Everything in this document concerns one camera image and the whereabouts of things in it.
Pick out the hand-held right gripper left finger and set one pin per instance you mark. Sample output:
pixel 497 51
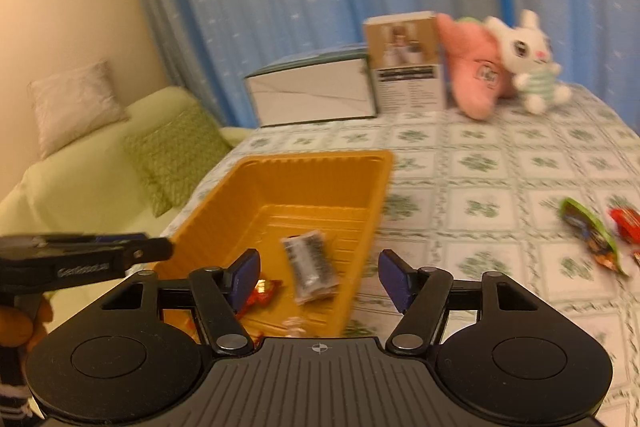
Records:
pixel 245 277

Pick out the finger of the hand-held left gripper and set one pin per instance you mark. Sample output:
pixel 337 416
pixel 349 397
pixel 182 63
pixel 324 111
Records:
pixel 150 251
pixel 75 239

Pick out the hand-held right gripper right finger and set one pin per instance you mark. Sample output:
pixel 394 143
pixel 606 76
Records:
pixel 392 279

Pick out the orange candy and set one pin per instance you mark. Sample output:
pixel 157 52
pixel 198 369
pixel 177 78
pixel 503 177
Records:
pixel 265 292

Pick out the grey clear snack packet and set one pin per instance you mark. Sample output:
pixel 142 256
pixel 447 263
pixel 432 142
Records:
pixel 310 267

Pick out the orange plastic tray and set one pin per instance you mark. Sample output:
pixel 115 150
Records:
pixel 310 187

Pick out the green snack packet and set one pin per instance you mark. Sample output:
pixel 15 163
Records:
pixel 590 227

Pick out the red snack packet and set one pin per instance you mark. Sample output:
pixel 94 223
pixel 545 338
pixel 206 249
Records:
pixel 627 224

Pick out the person's left hand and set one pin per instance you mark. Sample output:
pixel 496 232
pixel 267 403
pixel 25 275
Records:
pixel 20 324

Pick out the light green sofa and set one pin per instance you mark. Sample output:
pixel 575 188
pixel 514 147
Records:
pixel 75 187

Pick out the green zigzag cushion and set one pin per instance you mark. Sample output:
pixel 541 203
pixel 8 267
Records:
pixel 175 152

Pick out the beige cushion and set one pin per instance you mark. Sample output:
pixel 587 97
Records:
pixel 75 107

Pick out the wide white cardboard box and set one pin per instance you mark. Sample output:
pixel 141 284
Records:
pixel 310 97

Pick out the tall brown product box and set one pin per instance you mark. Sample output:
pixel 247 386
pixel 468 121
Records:
pixel 405 72

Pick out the pink plush toy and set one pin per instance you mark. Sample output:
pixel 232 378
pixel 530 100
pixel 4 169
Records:
pixel 475 72

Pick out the white bunny plush toy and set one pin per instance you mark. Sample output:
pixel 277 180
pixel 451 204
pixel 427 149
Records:
pixel 525 42

